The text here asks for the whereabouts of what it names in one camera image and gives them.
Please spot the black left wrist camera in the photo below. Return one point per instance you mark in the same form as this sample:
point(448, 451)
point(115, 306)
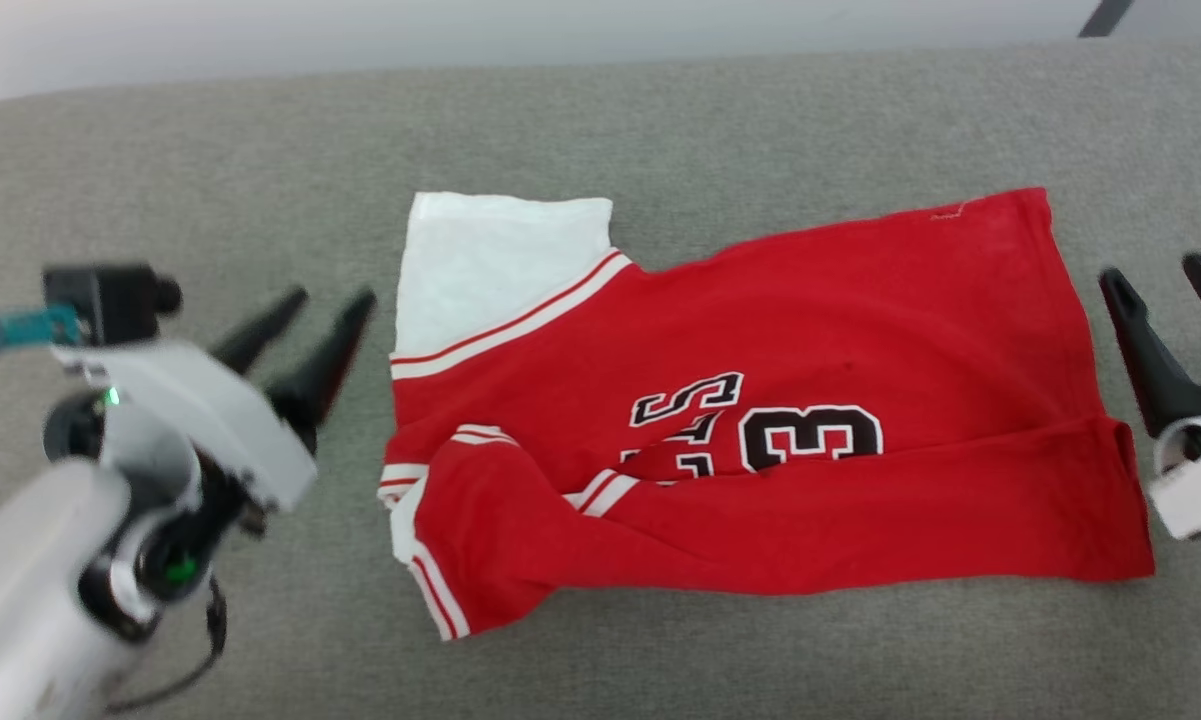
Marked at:
point(110, 300)

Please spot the teal left camera plug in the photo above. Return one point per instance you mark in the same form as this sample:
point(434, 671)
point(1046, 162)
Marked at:
point(20, 328)

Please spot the red and white jersey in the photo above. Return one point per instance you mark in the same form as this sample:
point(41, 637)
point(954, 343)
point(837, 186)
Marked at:
point(860, 320)

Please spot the grey partition panel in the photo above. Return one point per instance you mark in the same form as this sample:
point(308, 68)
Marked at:
point(1185, 15)

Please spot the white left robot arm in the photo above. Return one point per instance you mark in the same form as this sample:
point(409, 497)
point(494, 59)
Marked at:
point(30, 600)

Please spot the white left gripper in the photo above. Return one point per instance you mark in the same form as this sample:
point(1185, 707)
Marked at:
point(210, 420)

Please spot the dark metal bracket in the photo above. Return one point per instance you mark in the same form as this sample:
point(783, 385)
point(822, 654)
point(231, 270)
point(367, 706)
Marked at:
point(1105, 18)

